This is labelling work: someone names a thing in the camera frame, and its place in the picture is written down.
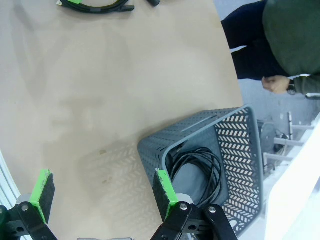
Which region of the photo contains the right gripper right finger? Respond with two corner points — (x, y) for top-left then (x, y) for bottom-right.
(149, 169), (238, 240)

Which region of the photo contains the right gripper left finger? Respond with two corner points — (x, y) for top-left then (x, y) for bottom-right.
(0, 169), (60, 240)

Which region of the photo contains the person's left forearm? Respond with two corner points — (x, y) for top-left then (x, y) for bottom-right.
(292, 73), (320, 96)

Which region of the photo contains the person's left hand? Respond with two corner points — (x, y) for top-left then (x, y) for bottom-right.
(261, 75), (291, 95)

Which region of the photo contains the grey perforated plastic basket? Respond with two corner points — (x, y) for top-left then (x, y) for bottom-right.
(137, 104), (265, 238)

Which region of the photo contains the white table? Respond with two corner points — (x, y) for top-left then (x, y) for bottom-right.
(264, 129), (320, 240)

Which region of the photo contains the person in green sweater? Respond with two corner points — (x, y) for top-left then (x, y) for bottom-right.
(221, 0), (320, 81)

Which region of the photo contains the aluminium table frame rail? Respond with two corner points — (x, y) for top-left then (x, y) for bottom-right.
(0, 149), (22, 208)

